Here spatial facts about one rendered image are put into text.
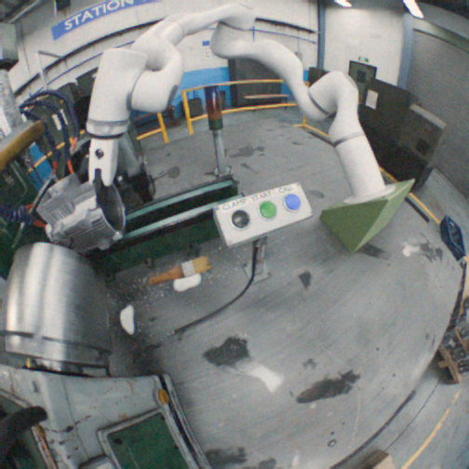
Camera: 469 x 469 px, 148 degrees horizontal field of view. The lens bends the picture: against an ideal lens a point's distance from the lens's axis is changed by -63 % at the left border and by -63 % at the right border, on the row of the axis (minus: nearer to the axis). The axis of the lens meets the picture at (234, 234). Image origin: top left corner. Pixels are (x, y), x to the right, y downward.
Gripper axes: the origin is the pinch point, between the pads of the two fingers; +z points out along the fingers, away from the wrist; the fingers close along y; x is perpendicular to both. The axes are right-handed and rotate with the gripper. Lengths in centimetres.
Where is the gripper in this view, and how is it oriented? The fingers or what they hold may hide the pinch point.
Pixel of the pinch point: (102, 194)
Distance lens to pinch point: 47.0
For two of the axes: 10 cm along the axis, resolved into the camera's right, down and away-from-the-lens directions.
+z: -4.1, 6.9, 6.0
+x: -8.4, -0.2, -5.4
